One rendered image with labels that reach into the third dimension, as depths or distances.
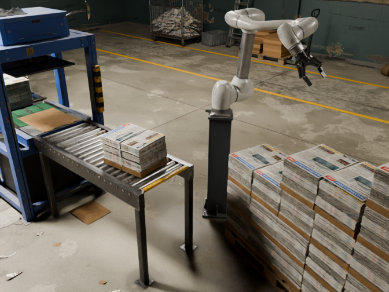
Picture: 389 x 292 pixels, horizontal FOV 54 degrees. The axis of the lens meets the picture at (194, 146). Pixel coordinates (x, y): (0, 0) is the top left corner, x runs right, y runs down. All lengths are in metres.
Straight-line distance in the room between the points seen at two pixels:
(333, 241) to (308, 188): 0.33
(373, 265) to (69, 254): 2.27
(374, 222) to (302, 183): 0.50
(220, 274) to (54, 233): 1.50
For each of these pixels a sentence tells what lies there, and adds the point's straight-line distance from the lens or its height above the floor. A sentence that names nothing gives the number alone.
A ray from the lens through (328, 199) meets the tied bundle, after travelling 2.32.
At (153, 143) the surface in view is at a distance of 2.69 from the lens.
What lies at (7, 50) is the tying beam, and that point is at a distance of 3.31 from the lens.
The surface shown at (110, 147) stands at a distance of 2.80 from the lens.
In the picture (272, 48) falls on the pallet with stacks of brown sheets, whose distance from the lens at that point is 8.91.
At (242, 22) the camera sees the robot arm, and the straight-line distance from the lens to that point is 2.88.
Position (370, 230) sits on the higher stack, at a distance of 2.20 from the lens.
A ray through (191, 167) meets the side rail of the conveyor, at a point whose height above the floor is 0.79.
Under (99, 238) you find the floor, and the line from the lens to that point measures 3.50.
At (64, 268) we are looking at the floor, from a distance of 3.30.
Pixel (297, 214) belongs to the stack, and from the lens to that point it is 2.56.
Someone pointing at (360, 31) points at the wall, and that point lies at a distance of 9.24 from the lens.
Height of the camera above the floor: 2.21
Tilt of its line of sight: 27 degrees down
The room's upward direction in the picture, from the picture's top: straight up
